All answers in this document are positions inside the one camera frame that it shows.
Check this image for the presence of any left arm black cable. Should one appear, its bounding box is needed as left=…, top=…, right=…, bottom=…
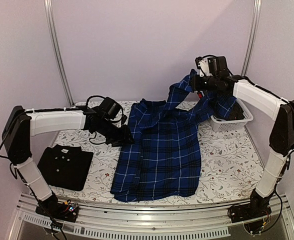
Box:
left=85, top=94, right=128, bottom=125

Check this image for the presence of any right aluminium frame post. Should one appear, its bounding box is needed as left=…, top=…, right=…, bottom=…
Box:
left=241, top=0, right=262, bottom=76

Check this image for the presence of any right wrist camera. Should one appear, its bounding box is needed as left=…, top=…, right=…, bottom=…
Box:
left=195, top=56, right=212, bottom=77

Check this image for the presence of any floral patterned table mat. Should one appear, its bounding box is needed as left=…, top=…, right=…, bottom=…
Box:
left=50, top=100, right=264, bottom=206

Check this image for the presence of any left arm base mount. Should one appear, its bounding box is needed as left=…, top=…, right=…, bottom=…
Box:
left=35, top=199, right=79, bottom=223

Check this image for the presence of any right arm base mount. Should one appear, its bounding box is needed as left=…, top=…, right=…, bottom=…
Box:
left=227, top=198, right=272, bottom=235

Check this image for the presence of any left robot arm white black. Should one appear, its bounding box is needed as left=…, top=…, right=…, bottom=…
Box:
left=0, top=97, right=134, bottom=217

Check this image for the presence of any dark striped shirt in basket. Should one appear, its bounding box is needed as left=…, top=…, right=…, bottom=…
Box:
left=227, top=101, right=245, bottom=121

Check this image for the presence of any aluminium frame post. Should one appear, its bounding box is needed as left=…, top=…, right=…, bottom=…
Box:
left=241, top=0, right=262, bottom=76
left=43, top=0, right=75, bottom=106

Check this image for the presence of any white plastic laundry basket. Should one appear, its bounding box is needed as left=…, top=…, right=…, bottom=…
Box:
left=208, top=99, right=254, bottom=132

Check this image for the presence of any folded black polo shirt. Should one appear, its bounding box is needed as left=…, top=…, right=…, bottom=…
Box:
left=37, top=144, right=94, bottom=192

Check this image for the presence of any blue plaid long sleeve shirt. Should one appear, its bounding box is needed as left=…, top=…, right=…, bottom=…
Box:
left=110, top=70, right=236, bottom=203

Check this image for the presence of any left aluminium frame post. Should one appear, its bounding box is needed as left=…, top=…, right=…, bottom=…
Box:
left=43, top=0, right=75, bottom=106

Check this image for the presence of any aluminium front rail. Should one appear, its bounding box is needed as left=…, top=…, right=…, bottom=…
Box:
left=8, top=194, right=294, bottom=240

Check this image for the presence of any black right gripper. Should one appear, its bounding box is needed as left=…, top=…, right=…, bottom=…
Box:
left=190, top=74, right=219, bottom=91

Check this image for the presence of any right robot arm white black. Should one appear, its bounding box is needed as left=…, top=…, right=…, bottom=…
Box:
left=190, top=54, right=294, bottom=199

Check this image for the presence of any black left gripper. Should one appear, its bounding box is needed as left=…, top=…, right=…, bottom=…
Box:
left=94, top=118, right=135, bottom=148

